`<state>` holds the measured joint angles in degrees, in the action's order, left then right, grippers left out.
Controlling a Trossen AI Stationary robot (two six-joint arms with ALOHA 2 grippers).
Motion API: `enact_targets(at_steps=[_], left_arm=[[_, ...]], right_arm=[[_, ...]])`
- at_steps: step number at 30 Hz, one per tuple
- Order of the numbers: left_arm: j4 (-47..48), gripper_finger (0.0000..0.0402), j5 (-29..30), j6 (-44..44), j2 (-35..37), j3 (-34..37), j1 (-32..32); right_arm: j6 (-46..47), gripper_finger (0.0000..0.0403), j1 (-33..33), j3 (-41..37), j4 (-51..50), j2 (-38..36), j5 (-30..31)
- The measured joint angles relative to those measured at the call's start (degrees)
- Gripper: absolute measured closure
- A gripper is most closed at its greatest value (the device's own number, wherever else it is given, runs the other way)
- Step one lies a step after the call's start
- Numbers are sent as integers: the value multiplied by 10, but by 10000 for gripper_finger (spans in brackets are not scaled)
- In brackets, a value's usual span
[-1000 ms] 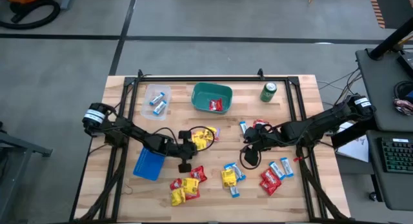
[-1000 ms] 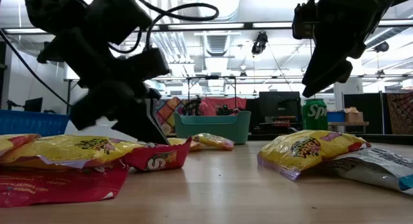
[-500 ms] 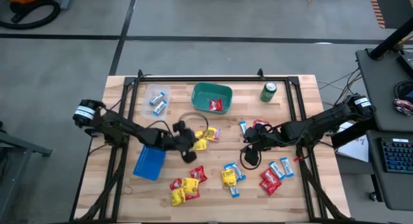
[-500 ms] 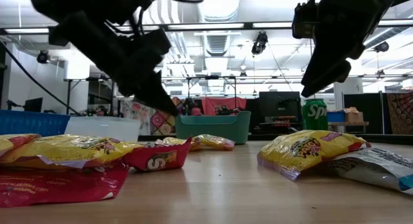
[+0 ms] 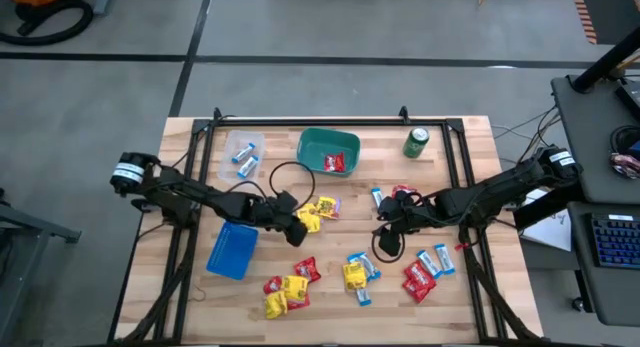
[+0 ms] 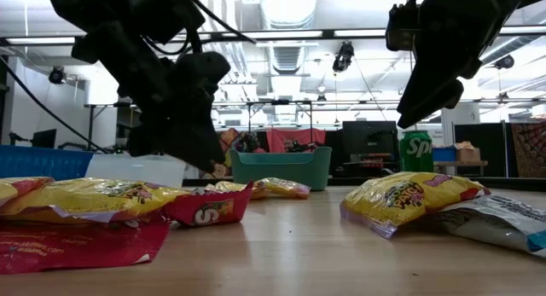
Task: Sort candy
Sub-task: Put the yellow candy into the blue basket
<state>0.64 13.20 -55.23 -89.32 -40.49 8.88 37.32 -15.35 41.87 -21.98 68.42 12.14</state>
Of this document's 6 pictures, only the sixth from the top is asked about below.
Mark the blue plastic basket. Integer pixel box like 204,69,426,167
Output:
0,144,94,181

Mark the red Skittles candy pack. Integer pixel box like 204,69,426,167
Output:
164,180,255,228
0,217,171,276

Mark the clear plastic container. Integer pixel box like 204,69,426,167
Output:
84,153,188,189

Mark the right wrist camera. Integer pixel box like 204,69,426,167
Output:
386,3,421,53

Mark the blue storage box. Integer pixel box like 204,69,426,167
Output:
433,147,457,163

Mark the black monitor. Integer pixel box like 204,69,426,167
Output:
32,128,58,150

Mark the red cloth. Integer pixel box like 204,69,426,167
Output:
266,128,328,154

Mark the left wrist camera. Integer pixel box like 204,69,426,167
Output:
129,0,206,45

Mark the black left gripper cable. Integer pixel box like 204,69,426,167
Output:
142,0,257,58

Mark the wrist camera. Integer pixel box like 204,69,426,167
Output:
129,0,206,45
386,3,421,53

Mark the black hanging camera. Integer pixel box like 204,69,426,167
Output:
332,41,355,74
48,65,67,85
494,55,516,71

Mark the black cabinet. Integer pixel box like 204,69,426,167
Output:
340,120,401,180

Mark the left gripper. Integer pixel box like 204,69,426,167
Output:
70,21,232,174

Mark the colourful patchwork quilt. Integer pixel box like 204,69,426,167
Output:
200,127,259,181

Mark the green Sprite can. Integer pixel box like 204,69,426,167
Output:
399,130,435,177

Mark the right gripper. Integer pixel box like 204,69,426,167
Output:
396,0,502,131

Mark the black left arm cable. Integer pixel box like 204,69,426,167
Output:
0,56,110,155

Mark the yellow Sour Patch candy pack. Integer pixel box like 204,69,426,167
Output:
0,176,55,207
204,180,259,200
340,171,491,241
0,177,191,224
254,177,311,200

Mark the black workbench frame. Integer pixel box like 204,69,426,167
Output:
84,97,546,180

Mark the teal plastic bin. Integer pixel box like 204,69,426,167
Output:
229,146,333,193

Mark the black partition panel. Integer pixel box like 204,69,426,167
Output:
453,123,508,178

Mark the brown patterned cloth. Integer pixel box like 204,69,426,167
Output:
510,121,546,179

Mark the brown cardboard box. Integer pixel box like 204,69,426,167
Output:
454,141,482,163

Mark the white ventilation duct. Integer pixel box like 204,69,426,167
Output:
258,0,319,75

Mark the blue white candy pack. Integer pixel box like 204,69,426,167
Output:
426,194,546,259

